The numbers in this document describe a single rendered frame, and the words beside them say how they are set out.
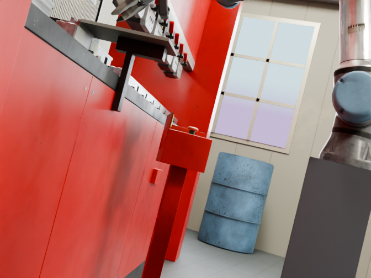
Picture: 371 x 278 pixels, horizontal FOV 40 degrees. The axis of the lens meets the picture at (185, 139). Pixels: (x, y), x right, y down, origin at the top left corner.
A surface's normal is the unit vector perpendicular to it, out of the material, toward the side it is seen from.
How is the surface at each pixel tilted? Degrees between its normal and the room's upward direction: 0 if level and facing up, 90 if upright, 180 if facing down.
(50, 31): 90
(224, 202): 90
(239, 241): 90
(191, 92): 90
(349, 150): 72
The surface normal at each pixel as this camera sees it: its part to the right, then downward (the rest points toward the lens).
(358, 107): -0.33, -0.01
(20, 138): 0.96, 0.24
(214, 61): -0.11, -0.08
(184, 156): 0.13, -0.02
